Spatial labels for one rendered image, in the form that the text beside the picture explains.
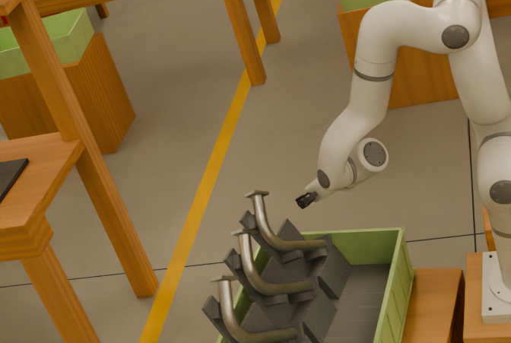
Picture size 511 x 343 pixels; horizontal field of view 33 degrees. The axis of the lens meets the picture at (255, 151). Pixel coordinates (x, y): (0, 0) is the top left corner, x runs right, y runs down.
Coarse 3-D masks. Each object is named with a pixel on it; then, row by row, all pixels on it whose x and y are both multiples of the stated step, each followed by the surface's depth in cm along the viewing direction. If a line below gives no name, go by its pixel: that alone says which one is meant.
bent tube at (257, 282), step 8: (232, 232) 213; (240, 232) 212; (248, 232) 213; (256, 232) 215; (240, 240) 213; (248, 240) 213; (240, 248) 213; (248, 248) 212; (248, 256) 211; (248, 264) 211; (248, 272) 211; (256, 272) 211; (248, 280) 212; (256, 280) 211; (256, 288) 212; (264, 288) 212; (272, 288) 214; (280, 288) 216; (288, 288) 219; (296, 288) 221; (304, 288) 224; (312, 288) 226; (272, 296) 216
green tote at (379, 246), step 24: (336, 240) 242; (360, 240) 240; (384, 240) 237; (264, 264) 247; (360, 264) 245; (408, 264) 237; (240, 288) 232; (408, 288) 235; (240, 312) 229; (384, 312) 209; (384, 336) 208
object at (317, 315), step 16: (240, 256) 213; (272, 256) 226; (240, 272) 215; (272, 272) 224; (320, 288) 228; (288, 304) 225; (304, 304) 225; (320, 304) 226; (272, 320) 218; (288, 320) 223; (304, 320) 219; (320, 320) 224; (320, 336) 222
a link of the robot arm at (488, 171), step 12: (492, 144) 194; (504, 144) 192; (480, 156) 195; (492, 156) 190; (504, 156) 189; (480, 168) 192; (492, 168) 188; (504, 168) 187; (480, 180) 191; (492, 180) 187; (504, 180) 186; (480, 192) 192; (492, 192) 188; (504, 192) 187; (492, 204) 191; (504, 204) 190; (492, 216) 202; (504, 216) 198; (492, 228) 206; (504, 228) 201
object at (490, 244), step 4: (484, 208) 241; (484, 212) 239; (484, 216) 238; (488, 216) 237; (484, 220) 236; (488, 220) 236; (484, 224) 235; (488, 224) 234; (484, 228) 234; (488, 228) 233; (484, 232) 234; (488, 232) 233; (488, 236) 234; (492, 236) 233; (488, 240) 234; (492, 240) 234; (488, 244) 235; (492, 244) 235; (488, 248) 236; (492, 248) 236
